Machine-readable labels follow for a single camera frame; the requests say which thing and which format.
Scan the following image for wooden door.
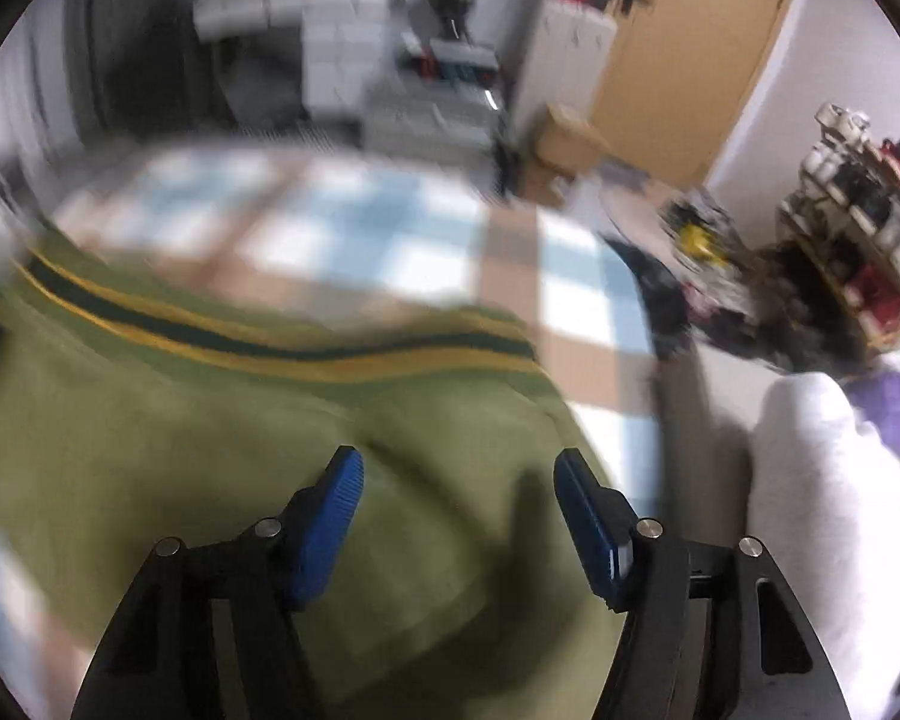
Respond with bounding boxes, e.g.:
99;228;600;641
590;0;788;188

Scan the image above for white desk with drawers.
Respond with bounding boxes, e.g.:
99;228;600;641
193;0;395;119

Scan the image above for checkered bed sheet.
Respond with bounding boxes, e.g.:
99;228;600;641
0;141;670;720

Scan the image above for grey plastic storage crate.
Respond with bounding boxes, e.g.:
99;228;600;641
361;75;504;171

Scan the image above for white storage cabinet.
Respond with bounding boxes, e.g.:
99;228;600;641
507;0;617;148

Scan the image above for cardboard box on floor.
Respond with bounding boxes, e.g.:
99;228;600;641
532;104;610;176

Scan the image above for black tall cabinet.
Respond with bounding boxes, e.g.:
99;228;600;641
63;0;217;140

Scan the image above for green varsity jacket mustard sleeves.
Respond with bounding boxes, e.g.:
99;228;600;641
0;231;619;718

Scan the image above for cluttered shoe rack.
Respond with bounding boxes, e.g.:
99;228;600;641
777;103;900;356

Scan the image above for white fluffy blanket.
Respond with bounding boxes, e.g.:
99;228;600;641
748;372;900;718

